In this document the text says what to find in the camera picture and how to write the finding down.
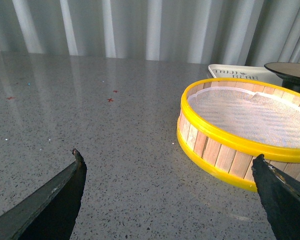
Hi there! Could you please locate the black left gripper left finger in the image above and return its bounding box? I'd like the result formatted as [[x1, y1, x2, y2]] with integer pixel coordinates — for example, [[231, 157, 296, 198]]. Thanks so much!
[[0, 148, 87, 240]]

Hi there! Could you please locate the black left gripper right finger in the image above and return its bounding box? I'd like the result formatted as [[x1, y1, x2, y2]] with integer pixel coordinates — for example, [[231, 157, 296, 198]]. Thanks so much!
[[251, 154, 300, 240]]

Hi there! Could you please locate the tan plate black rim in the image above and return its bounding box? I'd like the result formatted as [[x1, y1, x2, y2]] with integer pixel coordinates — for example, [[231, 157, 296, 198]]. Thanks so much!
[[264, 62, 300, 93]]

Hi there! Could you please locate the cream bear serving tray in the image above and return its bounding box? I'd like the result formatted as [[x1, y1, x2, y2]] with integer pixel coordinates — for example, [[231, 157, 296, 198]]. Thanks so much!
[[208, 64, 283, 86]]

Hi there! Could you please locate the grey pleated curtain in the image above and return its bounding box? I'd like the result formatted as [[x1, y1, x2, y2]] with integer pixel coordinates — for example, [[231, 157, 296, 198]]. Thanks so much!
[[0, 0, 300, 67]]

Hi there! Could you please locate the yellow rimmed bamboo steamer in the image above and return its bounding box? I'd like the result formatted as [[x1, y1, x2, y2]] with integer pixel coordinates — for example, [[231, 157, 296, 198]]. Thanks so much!
[[177, 78, 300, 192]]

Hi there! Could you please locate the white steamer liner cloth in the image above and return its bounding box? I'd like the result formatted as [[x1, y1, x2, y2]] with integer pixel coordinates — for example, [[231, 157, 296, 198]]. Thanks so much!
[[187, 86, 300, 149]]

